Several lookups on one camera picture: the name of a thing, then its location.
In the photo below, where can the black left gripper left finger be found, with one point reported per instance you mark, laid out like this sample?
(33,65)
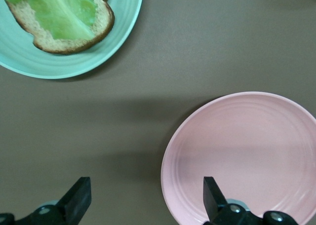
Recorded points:
(74,202)

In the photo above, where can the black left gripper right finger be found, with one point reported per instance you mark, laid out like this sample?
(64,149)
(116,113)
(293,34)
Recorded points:
(214,205)

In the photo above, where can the pink shallow bowl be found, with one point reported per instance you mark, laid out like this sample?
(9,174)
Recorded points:
(247,141)

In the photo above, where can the green ribbed plate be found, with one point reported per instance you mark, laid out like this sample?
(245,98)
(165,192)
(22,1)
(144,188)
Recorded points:
(74,64)

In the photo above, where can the brown crust bread slice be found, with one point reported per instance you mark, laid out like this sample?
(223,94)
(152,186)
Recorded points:
(102,22)

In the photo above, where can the green lettuce leaf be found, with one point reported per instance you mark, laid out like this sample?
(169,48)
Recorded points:
(61,15)

